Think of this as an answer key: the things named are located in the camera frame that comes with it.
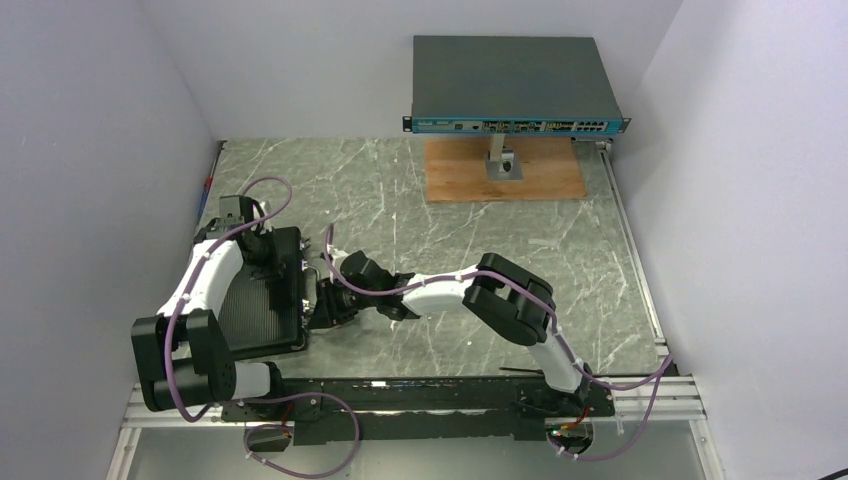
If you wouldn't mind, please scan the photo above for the black aluminium poker case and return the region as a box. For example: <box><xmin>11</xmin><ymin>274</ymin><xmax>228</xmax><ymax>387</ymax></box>
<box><xmin>217</xmin><ymin>226</ymin><xmax>309</xmax><ymax>361</ymax></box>

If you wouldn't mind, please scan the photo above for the grey metal stand bracket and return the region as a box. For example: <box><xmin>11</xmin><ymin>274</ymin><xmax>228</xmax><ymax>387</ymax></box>
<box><xmin>484</xmin><ymin>133</ymin><xmax>523</xmax><ymax>182</ymax></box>

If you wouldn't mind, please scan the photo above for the teal network switch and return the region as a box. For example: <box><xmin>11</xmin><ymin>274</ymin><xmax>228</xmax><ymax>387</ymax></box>
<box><xmin>402</xmin><ymin>35</ymin><xmax>631</xmax><ymax>138</ymax></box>

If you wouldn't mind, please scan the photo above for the wooden board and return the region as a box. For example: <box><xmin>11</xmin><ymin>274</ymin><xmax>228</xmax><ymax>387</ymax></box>
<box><xmin>425</xmin><ymin>137</ymin><xmax>587</xmax><ymax>203</ymax></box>

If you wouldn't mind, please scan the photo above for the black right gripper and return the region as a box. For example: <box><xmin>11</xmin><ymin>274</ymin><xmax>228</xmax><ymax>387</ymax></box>
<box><xmin>309</xmin><ymin>275</ymin><xmax>380</xmax><ymax>330</ymax></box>

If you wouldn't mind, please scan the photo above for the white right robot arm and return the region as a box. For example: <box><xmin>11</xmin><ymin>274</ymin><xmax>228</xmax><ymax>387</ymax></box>
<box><xmin>308</xmin><ymin>251</ymin><xmax>590</xmax><ymax>415</ymax></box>

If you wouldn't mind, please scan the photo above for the aluminium frame extrusion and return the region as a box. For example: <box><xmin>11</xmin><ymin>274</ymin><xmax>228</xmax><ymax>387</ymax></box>
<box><xmin>105</xmin><ymin>380</ymin><xmax>230</xmax><ymax>480</ymax></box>

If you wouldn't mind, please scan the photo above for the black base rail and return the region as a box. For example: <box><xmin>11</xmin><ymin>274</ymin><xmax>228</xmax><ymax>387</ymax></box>
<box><xmin>221</xmin><ymin>370</ymin><xmax>615</xmax><ymax>446</ymax></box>

